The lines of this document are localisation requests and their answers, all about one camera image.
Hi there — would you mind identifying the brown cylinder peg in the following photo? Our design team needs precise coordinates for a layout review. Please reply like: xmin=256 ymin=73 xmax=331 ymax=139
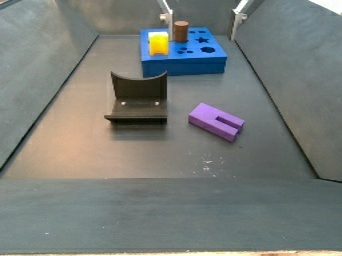
xmin=174 ymin=21 xmax=189 ymax=43

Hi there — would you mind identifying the blue shape-sorting board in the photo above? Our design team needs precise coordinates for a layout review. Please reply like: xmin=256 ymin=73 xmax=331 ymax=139
xmin=141 ymin=27 xmax=228 ymax=77

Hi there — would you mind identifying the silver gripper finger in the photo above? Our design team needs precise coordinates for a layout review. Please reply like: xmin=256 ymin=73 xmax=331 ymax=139
xmin=230 ymin=0 xmax=254 ymax=41
xmin=157 ymin=0 xmax=174 ymax=31

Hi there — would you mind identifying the purple double-square slotted block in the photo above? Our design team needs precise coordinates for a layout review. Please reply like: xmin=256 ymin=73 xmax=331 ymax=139
xmin=189 ymin=103 xmax=245 ymax=142

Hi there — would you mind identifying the yellow arch block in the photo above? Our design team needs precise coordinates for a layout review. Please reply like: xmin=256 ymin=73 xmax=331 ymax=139
xmin=149 ymin=31 xmax=169 ymax=56

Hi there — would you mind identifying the black curved holder stand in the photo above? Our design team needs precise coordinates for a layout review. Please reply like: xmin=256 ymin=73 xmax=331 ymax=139
xmin=105 ymin=73 xmax=169 ymax=123

